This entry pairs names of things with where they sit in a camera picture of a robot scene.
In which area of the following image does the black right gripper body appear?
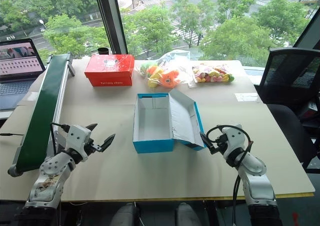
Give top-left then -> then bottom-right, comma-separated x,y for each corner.
210,133 -> 228,155

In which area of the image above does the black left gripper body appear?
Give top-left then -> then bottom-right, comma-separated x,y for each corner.
85,136 -> 104,154

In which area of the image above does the blue cardboard box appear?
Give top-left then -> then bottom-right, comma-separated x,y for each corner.
132,88 -> 208,154

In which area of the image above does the green conveyor belt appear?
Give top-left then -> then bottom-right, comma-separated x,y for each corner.
6,52 -> 76,178

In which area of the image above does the red shoe box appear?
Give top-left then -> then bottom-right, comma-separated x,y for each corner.
83,54 -> 136,87

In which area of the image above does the white paper label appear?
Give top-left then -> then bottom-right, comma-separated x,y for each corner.
234,92 -> 259,102

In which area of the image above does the plastic bag of colourful candies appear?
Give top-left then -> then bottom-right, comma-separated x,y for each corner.
187,63 -> 236,88

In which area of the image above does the dark rounded shape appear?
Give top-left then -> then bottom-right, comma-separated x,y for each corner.
111,202 -> 138,226
175,202 -> 202,226

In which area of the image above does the orange plush toy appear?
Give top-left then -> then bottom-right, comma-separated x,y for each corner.
159,70 -> 181,88

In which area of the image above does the plastic bag of plush toys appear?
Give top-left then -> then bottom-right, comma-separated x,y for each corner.
134,49 -> 194,89

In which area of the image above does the open laptop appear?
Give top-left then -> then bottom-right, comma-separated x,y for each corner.
0,38 -> 47,111

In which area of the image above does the black mesh office chair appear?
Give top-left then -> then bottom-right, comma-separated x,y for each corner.
253,46 -> 320,174

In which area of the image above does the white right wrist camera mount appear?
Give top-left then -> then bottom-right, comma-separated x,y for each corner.
221,126 -> 245,152

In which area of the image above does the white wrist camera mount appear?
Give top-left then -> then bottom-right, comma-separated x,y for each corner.
66,124 -> 93,162
221,126 -> 245,152

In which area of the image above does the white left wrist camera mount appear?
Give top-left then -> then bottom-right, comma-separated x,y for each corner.
66,124 -> 93,162

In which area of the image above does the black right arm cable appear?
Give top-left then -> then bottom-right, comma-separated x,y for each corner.
205,124 -> 253,226

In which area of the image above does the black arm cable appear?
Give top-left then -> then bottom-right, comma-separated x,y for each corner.
205,124 -> 253,226
49,122 -> 71,159

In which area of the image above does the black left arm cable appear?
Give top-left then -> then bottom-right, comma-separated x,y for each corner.
49,122 -> 71,159

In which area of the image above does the black window frame post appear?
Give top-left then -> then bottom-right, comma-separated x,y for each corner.
92,0 -> 136,61

